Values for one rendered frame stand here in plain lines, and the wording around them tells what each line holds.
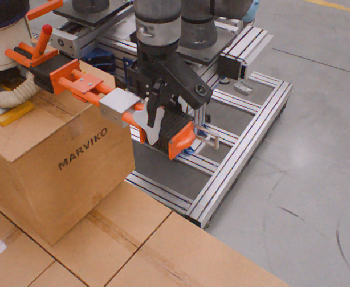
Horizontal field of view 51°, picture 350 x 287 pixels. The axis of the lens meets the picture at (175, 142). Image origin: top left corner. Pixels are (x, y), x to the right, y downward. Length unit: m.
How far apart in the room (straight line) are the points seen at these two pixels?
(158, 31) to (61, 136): 0.51
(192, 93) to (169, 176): 1.35
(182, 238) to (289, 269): 0.77
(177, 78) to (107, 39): 0.97
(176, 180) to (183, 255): 0.68
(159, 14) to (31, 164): 0.56
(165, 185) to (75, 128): 0.96
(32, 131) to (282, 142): 1.82
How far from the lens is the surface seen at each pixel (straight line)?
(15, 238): 1.48
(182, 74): 0.65
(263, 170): 2.32
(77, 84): 0.89
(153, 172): 1.98
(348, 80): 3.23
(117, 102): 0.81
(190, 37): 1.31
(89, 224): 1.43
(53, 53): 1.00
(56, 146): 1.03
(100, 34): 1.63
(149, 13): 0.60
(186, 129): 0.73
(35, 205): 1.09
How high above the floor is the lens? 1.73
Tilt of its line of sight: 46 degrees down
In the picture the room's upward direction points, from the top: straight up
